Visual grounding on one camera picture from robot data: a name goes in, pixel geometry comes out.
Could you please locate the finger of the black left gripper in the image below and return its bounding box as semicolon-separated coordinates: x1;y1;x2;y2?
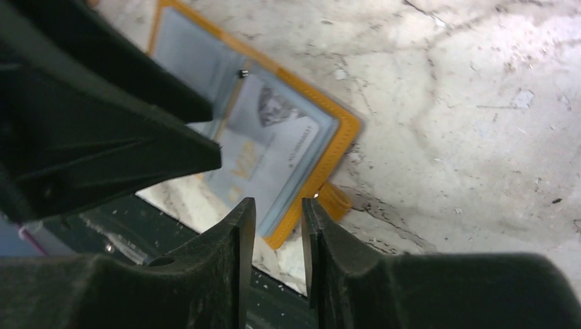
11;0;213;123
1;9;222;223

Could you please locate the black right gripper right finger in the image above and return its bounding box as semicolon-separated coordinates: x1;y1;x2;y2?
301;198;580;328

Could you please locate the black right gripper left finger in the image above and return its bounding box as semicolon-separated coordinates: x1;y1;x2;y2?
1;197;256;328

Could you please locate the grey VIP card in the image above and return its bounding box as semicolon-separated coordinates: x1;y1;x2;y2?
204;75;320;223

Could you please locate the yellow leather card holder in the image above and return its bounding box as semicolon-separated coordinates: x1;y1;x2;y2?
149;1;361;249

